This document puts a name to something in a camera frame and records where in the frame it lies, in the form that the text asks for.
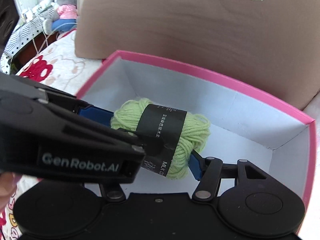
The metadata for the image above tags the pink cardboard box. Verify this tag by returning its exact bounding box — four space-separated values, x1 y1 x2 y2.
75 49 317 238

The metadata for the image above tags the grey bunny plush doll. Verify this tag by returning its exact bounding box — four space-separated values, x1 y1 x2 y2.
43 0 78 35

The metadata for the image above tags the cream bear print blanket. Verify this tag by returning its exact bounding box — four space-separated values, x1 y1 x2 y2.
1 29 102 239

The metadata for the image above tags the green yarn ball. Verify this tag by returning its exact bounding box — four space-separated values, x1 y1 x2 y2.
111 98 211 179

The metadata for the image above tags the person's left hand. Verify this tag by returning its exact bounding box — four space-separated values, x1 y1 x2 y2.
0 172 22 212

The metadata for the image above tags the patterned bedside table cloth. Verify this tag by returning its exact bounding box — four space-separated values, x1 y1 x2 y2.
1 5 54 74

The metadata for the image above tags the white charging cable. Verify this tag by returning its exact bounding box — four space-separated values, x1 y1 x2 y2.
22 2 78 55

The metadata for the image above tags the brown embroidered cushion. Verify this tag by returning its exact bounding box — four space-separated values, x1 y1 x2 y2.
75 0 319 109

